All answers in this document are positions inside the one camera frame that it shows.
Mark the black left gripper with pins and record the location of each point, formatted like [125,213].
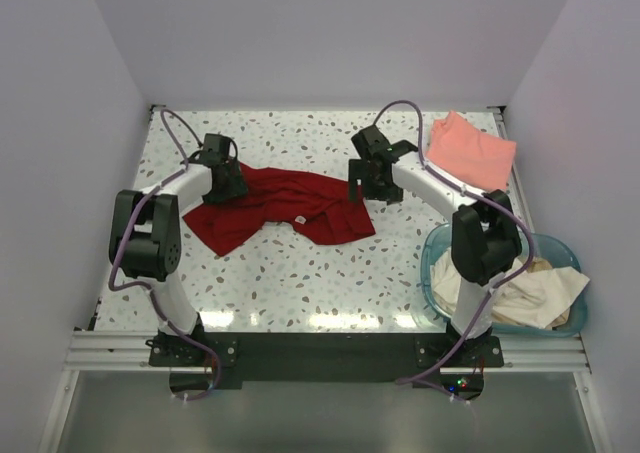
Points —
[236,187]

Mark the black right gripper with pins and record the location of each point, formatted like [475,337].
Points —
[358,170]

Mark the red t shirt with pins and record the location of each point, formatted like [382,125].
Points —
[315,206]

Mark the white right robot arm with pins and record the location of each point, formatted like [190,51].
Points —
[484,234]

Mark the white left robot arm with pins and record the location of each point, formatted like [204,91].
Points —
[145,246]

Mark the folded salmon pink t shirt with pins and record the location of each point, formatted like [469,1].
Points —
[469,154]

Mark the teal plastic laundry basket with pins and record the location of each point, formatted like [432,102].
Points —
[551,249]

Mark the cream t shirt in basket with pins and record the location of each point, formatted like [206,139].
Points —
[540,297]

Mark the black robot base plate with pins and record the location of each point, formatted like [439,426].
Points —
[226,361]

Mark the aluminium frame rail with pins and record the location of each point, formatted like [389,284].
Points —
[126,351]

